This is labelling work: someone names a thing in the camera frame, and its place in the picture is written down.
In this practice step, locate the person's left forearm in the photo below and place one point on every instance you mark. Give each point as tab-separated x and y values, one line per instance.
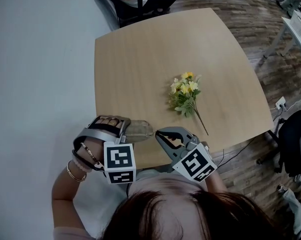
65	186

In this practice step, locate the person's light pink shirt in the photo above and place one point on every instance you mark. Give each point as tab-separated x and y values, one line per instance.
165	184

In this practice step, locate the person's left hand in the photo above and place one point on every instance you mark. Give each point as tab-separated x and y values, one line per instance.
108	123

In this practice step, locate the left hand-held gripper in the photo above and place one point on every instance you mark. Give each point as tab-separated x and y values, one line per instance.
120	162

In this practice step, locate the yellow artificial flower bouquet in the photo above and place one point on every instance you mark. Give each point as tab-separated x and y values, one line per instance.
185	94

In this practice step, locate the white power strip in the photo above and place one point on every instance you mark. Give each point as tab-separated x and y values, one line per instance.
281	103

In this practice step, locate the black office chair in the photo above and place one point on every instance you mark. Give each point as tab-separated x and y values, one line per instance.
125	11
293	139

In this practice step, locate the white desk calendar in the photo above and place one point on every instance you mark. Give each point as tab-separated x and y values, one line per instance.
300	24

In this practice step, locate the gold bangle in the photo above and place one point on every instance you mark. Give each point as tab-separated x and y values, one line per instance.
75	177

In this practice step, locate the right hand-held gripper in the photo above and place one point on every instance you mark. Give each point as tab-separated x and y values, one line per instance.
195	162

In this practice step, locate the person's right forearm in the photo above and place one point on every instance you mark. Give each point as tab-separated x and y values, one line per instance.
216	181

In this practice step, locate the white desk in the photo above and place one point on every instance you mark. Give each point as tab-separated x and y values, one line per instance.
299	40

